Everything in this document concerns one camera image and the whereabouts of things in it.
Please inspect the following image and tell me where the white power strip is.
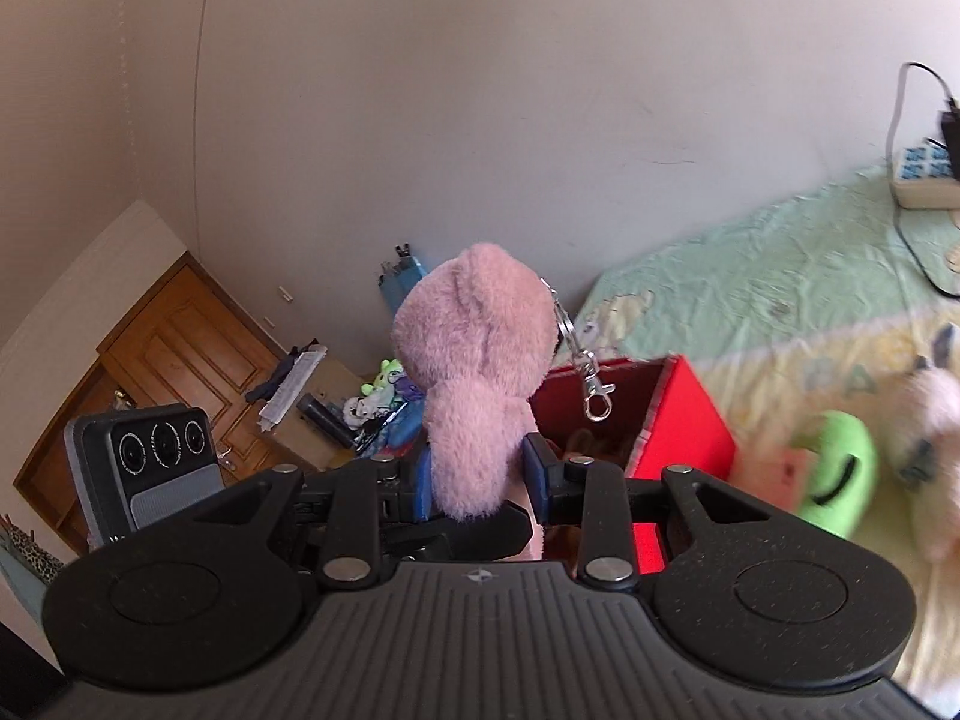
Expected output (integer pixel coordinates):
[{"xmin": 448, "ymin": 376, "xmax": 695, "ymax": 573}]
[{"xmin": 888, "ymin": 138, "xmax": 960, "ymax": 210}]

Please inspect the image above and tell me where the leopard print cloth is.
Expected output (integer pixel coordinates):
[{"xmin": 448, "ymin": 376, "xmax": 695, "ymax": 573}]
[{"xmin": 0, "ymin": 516, "xmax": 65, "ymax": 587}]

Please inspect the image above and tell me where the black bottle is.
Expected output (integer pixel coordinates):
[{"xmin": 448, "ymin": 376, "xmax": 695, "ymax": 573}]
[{"xmin": 295, "ymin": 393, "xmax": 359, "ymax": 449}]

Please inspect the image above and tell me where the small white plush toy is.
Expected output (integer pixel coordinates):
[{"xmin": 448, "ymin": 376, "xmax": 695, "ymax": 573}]
[{"xmin": 341, "ymin": 394, "xmax": 385, "ymax": 430}]

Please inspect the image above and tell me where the green plush toy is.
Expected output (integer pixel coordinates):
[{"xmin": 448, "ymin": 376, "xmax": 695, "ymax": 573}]
[{"xmin": 793, "ymin": 410, "xmax": 880, "ymax": 540}]

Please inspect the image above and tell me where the black charger cable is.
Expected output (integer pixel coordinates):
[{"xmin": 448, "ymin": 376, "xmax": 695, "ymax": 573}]
[{"xmin": 895, "ymin": 60, "xmax": 960, "ymax": 295}]

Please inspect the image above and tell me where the dark cloth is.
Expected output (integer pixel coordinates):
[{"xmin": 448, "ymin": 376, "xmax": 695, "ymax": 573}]
[{"xmin": 244, "ymin": 349, "xmax": 302, "ymax": 404}]

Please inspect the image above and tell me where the red storage box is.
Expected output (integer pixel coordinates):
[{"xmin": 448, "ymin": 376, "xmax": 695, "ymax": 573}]
[{"xmin": 529, "ymin": 355, "xmax": 737, "ymax": 572}]

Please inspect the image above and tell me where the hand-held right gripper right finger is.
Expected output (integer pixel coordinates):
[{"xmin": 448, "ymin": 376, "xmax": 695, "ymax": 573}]
[{"xmin": 521, "ymin": 432, "xmax": 775, "ymax": 590}]

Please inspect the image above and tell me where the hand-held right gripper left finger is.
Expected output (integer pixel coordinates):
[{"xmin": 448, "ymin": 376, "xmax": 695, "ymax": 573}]
[{"xmin": 191, "ymin": 454, "xmax": 440, "ymax": 590}]

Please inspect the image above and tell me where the pink plush toy with keychain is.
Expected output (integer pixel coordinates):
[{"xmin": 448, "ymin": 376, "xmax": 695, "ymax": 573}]
[{"xmin": 391, "ymin": 242, "xmax": 617, "ymax": 562}]

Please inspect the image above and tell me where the small green frog plush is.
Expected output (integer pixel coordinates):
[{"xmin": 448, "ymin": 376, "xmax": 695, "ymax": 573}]
[{"xmin": 361, "ymin": 358, "xmax": 407, "ymax": 396}]

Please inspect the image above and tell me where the white plush toy blue bow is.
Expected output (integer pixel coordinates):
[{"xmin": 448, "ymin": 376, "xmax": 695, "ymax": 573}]
[{"xmin": 895, "ymin": 321, "xmax": 960, "ymax": 565}]

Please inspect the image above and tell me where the black charger adapter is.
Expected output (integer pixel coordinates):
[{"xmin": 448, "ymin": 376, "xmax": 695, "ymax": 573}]
[{"xmin": 937, "ymin": 94, "xmax": 960, "ymax": 157}]

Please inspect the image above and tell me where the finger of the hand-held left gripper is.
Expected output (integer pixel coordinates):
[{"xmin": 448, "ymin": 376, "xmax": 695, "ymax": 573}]
[{"xmin": 384, "ymin": 502, "xmax": 535, "ymax": 563}]

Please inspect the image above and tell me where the blue bag by wall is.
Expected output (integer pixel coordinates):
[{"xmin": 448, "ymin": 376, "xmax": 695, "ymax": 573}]
[{"xmin": 377, "ymin": 243, "xmax": 429, "ymax": 310}]

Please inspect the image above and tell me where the wooden door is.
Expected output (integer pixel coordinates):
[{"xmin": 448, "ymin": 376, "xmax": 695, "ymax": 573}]
[{"xmin": 13, "ymin": 250, "xmax": 325, "ymax": 557}]

